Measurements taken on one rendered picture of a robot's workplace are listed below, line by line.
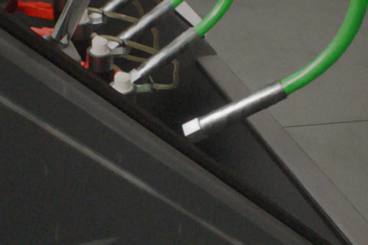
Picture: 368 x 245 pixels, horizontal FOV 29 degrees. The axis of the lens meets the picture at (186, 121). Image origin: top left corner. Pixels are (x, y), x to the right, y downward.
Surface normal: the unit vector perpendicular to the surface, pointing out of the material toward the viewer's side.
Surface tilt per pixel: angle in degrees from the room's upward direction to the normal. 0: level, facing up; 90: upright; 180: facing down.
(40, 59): 43
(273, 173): 90
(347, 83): 0
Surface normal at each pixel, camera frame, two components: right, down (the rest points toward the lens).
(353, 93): 0.07, -0.84
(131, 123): 0.69, -0.71
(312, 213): -0.93, 0.15
